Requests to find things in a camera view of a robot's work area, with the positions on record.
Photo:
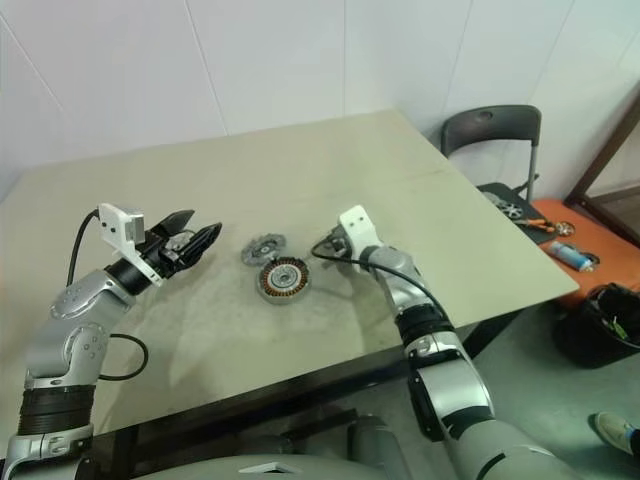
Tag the beige table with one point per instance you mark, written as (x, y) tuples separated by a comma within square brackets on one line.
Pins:
[(250, 175)]

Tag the silver spoked wheel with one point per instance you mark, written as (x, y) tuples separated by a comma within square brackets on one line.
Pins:
[(505, 205)]

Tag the orange stool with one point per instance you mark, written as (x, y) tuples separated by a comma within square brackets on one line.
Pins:
[(610, 250)]

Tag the grey shoe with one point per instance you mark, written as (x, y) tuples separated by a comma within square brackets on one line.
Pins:
[(615, 432)]

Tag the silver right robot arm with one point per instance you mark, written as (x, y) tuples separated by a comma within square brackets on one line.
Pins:
[(450, 390)]

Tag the blue bottle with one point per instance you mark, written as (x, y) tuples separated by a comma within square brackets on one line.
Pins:
[(570, 255)]

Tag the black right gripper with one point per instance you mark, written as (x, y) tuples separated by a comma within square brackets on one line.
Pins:
[(337, 245)]

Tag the black waste bin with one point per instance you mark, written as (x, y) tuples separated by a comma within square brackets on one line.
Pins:
[(600, 340)]

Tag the small round metal part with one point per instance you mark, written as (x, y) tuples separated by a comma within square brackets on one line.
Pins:
[(565, 229)]

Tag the grey robot torso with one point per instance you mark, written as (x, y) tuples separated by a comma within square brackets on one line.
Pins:
[(250, 467)]

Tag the brown wooden frame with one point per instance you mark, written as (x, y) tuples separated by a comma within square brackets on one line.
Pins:
[(600, 170)]

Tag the black folding chair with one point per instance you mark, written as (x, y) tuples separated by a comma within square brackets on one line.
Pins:
[(492, 122)]

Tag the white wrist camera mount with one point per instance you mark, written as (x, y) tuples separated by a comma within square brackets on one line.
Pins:
[(112, 222), (357, 220)]

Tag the dark grey rounded cylinder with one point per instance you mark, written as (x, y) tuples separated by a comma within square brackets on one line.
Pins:
[(375, 450)]

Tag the motor housing with copper windings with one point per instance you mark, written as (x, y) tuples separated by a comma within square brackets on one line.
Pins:
[(285, 280)]

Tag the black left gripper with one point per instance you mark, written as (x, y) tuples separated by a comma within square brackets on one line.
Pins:
[(162, 255)]

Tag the grey motor lid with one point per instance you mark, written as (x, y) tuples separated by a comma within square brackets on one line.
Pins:
[(262, 248)]

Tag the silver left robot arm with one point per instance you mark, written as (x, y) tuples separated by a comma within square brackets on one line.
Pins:
[(80, 300)]

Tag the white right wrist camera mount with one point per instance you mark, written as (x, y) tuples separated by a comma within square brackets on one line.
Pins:
[(357, 220)]

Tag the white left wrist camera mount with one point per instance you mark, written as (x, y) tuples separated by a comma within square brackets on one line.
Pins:
[(112, 222)]

